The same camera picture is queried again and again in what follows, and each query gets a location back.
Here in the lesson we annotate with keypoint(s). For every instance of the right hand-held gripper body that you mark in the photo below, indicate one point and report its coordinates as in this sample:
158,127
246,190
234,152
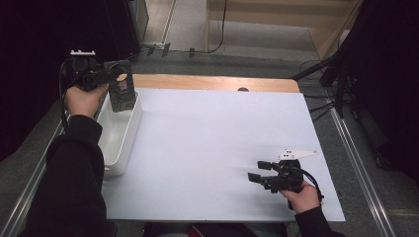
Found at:
288,176

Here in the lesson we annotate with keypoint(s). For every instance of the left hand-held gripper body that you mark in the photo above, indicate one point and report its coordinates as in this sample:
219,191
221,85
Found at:
85,74

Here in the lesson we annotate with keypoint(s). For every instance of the patterned phone case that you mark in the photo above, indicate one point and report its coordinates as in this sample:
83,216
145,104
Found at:
123,98

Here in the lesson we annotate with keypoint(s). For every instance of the white plastic bin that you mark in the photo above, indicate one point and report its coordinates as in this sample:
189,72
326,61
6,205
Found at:
122,138

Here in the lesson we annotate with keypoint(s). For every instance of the person's right hand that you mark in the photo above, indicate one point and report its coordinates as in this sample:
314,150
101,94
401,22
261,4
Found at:
303,199

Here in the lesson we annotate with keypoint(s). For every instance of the person's left hand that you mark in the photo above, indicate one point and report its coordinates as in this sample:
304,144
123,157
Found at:
82,102

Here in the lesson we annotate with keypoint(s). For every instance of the black cabinet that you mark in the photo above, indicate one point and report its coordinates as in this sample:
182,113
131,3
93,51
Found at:
122,29

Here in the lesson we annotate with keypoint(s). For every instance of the person's lap dark clothing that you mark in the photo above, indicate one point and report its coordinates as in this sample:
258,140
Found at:
237,230

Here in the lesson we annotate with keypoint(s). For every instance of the dark curtain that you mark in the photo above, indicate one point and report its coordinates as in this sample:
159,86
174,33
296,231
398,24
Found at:
26,65
395,82

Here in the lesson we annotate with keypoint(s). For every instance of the white table board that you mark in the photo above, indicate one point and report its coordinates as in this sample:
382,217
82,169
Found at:
197,158

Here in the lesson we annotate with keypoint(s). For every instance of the red cloth piece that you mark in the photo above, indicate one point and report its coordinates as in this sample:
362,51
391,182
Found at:
199,231

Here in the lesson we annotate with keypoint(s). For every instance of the dark round table grommet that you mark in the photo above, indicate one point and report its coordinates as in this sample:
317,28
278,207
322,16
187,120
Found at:
243,89

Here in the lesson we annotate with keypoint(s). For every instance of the wooden table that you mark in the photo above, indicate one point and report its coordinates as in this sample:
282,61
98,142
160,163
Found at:
210,82

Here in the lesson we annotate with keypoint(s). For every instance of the black metal stand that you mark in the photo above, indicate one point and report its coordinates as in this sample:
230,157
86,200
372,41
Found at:
341,89

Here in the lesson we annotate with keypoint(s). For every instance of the metal floor rail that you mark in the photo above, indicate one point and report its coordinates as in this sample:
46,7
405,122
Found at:
19,210
362,177

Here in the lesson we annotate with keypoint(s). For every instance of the light wooden frame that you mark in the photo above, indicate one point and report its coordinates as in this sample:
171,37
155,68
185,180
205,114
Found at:
280,13

